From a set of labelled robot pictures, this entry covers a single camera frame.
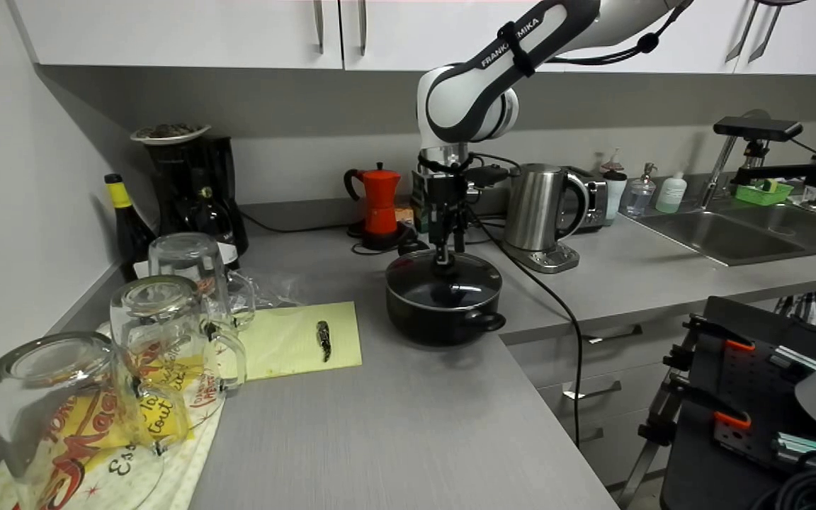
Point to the metal tripod leg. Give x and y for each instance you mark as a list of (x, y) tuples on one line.
[(649, 442)]

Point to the stainless steel sink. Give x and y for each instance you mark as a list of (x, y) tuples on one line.
[(736, 233)]

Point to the black equipment cart panel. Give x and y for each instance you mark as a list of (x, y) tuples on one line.
[(736, 472)]

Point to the small clear glass mug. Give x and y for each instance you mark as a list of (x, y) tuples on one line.
[(190, 265)]

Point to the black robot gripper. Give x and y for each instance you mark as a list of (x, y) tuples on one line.
[(447, 199)]

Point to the stainless steel electric kettle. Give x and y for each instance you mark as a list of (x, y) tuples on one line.
[(532, 212)]

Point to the black coffee maker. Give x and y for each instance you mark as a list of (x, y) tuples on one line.
[(195, 189)]

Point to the white soap bottle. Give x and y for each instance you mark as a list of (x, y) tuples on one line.
[(673, 193)]

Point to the black stereo camera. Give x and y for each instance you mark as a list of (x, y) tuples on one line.
[(758, 125)]

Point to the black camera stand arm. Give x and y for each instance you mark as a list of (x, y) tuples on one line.
[(785, 175)]

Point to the red moka pot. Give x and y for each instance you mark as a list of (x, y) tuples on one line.
[(379, 199)]

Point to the dark bottle with yellow cap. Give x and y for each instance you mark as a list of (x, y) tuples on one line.
[(127, 230)]

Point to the large clear glass mug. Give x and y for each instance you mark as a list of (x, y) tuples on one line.
[(58, 414)]

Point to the small dark object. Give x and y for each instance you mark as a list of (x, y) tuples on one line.
[(324, 342)]

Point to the silver toaster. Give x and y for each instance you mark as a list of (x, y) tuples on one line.
[(598, 199)]

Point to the orange clamp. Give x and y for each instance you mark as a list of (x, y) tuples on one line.
[(741, 348), (731, 421)]

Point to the clear dispenser bottle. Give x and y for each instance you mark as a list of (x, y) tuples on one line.
[(640, 193)]

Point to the black cooking pot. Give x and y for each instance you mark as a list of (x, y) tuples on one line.
[(440, 325)]

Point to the grey lower drawer cabinet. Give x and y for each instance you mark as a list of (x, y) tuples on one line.
[(616, 414)]

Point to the printed dish towel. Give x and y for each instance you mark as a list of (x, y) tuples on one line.
[(175, 469)]

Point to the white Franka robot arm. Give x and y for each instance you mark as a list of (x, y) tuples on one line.
[(483, 88)]

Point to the green sponge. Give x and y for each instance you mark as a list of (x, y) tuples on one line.
[(762, 193)]

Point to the white upper cabinets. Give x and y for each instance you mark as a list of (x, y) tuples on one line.
[(190, 29)]

